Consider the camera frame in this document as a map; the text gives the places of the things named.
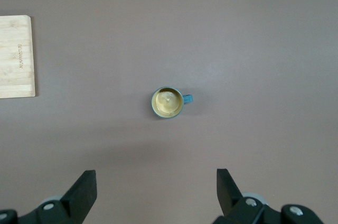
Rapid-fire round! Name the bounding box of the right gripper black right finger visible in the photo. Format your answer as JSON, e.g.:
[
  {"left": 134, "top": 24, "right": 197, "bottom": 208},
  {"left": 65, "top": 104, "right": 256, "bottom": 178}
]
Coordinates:
[{"left": 211, "top": 168, "right": 326, "bottom": 224}]

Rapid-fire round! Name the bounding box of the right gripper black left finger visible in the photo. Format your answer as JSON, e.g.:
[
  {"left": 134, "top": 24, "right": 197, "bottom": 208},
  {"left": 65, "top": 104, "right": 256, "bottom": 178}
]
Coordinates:
[{"left": 0, "top": 170, "right": 98, "bottom": 224}]

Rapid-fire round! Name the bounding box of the teal cup yellow inside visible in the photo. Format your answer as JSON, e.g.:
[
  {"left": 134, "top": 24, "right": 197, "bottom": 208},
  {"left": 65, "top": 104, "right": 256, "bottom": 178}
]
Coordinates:
[{"left": 151, "top": 86, "right": 194, "bottom": 119}]

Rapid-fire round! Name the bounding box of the bamboo cutting board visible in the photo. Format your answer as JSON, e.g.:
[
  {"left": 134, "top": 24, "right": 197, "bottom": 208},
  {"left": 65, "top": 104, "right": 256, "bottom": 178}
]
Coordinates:
[{"left": 0, "top": 14, "right": 36, "bottom": 99}]

